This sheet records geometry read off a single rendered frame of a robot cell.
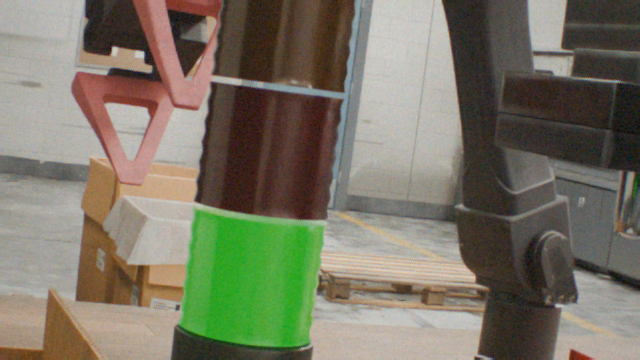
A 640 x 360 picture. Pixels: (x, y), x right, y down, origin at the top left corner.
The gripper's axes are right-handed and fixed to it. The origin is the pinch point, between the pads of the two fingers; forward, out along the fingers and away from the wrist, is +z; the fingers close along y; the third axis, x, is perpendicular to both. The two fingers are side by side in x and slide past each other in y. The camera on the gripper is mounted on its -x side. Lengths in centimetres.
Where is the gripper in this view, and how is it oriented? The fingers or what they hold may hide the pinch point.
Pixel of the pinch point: (156, 135)
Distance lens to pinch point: 73.4
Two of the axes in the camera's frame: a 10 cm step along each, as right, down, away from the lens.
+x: 9.0, 1.2, 4.1
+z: 0.7, 9.0, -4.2
